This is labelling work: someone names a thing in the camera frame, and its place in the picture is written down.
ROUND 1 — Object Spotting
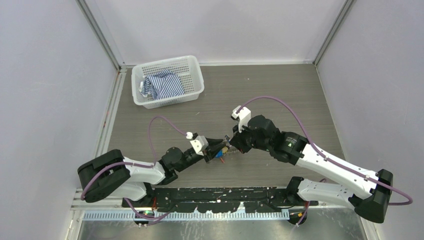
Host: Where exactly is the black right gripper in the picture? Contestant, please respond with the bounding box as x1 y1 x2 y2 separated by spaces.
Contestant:
230 119 271 154

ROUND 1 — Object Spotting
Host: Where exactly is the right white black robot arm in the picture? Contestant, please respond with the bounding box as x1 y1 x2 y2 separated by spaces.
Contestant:
230 113 393 224

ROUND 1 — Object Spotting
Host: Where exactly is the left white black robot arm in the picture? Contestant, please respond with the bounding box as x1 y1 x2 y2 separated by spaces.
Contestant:
77 135 229 207

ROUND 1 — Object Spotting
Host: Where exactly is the blue key tag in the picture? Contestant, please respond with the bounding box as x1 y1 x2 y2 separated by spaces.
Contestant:
215 150 224 159

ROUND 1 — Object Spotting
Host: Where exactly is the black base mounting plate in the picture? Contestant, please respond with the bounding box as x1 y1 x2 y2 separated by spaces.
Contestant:
129 187 306 214

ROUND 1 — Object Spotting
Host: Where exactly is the blue white striped cloth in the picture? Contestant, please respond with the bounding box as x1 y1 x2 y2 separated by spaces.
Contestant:
139 69 185 100

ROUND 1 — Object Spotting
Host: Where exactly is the white plastic perforated basket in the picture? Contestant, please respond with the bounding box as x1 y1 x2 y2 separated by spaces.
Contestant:
131 55 205 109

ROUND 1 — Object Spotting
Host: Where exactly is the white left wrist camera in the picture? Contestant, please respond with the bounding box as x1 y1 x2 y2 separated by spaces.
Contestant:
185 131 209 156

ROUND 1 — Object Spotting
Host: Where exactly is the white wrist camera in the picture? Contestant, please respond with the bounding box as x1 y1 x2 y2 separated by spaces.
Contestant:
185 131 209 156
231 105 251 133

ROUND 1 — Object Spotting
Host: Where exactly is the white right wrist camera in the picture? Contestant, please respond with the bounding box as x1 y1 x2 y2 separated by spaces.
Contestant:
231 105 251 133

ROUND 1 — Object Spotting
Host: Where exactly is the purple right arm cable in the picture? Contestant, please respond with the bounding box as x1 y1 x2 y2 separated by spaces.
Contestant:
233 96 414 228

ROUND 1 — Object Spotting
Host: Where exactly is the aluminium frame rail left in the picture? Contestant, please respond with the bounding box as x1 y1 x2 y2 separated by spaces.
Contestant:
70 66 128 211

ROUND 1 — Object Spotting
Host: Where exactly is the slotted cable duct strip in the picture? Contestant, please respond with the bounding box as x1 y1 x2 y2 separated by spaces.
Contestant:
82 209 290 221

